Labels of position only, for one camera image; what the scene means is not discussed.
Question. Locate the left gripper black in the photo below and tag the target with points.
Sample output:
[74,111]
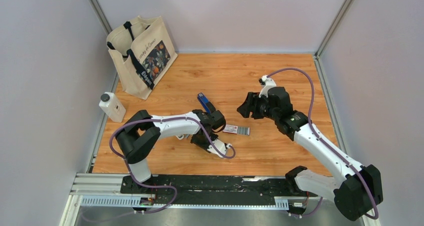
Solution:
[194,141]

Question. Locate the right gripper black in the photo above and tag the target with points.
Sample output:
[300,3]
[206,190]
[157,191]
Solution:
[248,105]

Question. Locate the blue stapler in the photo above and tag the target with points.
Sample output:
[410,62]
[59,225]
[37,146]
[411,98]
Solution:
[206,104]

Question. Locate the white stapler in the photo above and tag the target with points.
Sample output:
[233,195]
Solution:
[180,137]

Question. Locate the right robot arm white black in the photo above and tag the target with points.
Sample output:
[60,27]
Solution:
[354,188]

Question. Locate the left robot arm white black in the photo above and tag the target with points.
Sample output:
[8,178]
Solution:
[139,135]

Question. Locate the red white staple box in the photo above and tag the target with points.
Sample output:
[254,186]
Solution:
[237,130]

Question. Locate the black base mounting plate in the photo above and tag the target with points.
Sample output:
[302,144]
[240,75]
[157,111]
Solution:
[220,192]

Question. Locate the white bottle black cap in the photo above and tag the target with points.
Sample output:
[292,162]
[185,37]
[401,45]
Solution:
[112,107]

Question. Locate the beige canvas tote bag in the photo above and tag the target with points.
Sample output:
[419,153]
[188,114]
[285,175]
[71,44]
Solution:
[142,52]

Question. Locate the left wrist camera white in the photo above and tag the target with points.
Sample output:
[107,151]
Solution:
[219,148]

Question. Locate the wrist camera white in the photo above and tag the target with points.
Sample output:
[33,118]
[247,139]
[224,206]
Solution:
[219,148]
[267,83]

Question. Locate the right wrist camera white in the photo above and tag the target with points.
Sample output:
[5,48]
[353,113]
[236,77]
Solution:
[267,83]

